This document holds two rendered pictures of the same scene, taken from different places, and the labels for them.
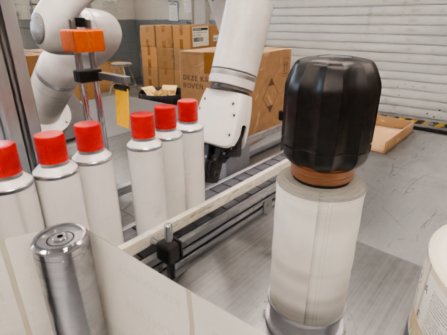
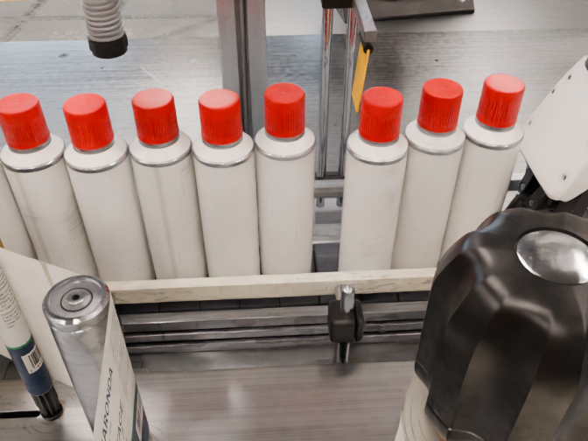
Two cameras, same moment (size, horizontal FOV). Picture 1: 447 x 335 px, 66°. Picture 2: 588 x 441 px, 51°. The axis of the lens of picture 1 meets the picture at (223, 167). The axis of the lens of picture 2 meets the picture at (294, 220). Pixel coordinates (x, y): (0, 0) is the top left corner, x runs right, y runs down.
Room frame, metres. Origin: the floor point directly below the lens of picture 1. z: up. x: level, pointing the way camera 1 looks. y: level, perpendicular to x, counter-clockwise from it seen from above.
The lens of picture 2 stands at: (0.13, -0.14, 1.34)
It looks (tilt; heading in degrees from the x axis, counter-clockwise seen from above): 42 degrees down; 45
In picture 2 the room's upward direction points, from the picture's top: straight up
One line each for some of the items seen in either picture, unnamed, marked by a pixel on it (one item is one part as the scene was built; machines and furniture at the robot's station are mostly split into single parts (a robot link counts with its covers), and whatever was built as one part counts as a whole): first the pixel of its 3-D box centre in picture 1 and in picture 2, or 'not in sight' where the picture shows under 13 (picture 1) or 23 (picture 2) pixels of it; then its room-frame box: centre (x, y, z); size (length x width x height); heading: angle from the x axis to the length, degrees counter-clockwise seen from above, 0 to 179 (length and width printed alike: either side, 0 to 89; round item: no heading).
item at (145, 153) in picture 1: (148, 179); (372, 196); (0.48, 0.12, 0.98); 0.05 x 0.05 x 0.20
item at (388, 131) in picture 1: (362, 128); not in sight; (1.18, -0.49, 0.85); 0.30 x 0.26 x 0.04; 139
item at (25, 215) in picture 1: (19, 226); (169, 198); (0.35, 0.24, 0.98); 0.05 x 0.05 x 0.20
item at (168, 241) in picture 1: (171, 258); (346, 331); (0.41, 0.08, 0.89); 0.03 x 0.03 x 0.12; 49
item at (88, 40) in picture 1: (107, 136); (340, 102); (0.50, 0.18, 1.05); 0.10 x 0.04 x 0.33; 49
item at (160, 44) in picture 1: (194, 70); not in sight; (4.83, 0.39, 0.57); 1.20 x 0.85 x 1.14; 144
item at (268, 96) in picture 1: (237, 92); not in sight; (1.16, -0.05, 0.99); 0.30 x 0.24 x 0.27; 147
